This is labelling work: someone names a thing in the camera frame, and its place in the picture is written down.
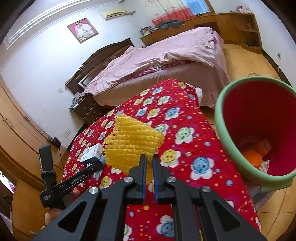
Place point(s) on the dark wooden headboard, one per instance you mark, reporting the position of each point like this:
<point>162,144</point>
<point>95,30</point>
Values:
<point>95,64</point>

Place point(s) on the wooden wardrobe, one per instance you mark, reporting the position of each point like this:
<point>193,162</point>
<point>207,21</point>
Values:
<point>20,143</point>

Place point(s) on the black wall charger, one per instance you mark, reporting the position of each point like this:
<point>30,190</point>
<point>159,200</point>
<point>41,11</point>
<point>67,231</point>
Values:
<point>55,141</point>

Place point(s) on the dark clothes pile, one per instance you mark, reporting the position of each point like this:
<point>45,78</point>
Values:
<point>170,23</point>

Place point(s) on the floral curtain red hem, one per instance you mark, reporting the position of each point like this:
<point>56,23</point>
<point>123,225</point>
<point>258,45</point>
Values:
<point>164,10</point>

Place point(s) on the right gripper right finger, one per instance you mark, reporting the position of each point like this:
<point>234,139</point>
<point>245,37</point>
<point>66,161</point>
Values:
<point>164,192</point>

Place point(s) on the red bin green rim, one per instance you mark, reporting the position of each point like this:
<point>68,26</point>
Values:
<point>254,109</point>

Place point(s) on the red floral quilt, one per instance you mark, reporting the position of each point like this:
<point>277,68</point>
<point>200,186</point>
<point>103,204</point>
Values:
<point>190,150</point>

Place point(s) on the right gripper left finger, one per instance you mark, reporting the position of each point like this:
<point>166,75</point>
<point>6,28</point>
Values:
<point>136,190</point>

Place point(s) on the orange small box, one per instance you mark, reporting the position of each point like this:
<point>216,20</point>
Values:
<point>263,147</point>

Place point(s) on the orange plastic bag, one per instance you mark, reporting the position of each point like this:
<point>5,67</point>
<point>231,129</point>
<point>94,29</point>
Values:
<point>254,155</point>

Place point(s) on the pink bed with duvet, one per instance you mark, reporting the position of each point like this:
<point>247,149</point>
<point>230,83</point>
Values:
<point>195,57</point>

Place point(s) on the white teal carton box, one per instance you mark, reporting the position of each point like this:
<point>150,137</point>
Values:
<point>92,154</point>

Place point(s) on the wall air conditioner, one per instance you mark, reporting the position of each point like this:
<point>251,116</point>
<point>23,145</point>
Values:
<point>115,13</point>

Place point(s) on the person left hand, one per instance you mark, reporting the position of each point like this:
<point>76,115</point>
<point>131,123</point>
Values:
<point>54,212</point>

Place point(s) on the window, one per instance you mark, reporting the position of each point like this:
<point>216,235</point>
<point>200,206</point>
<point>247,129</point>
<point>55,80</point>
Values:
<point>197,6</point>

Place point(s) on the framed wedding photo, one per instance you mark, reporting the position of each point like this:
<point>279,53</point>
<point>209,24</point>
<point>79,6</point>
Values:
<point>82,30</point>

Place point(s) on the dark wooden nightstand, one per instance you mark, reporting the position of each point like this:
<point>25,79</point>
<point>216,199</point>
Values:
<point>88,110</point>

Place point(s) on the long wooden desk cabinet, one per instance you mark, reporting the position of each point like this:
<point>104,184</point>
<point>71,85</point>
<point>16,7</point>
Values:
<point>234,28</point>

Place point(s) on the yellow foam net sleeve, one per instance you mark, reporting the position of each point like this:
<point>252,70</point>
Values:
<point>129,139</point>

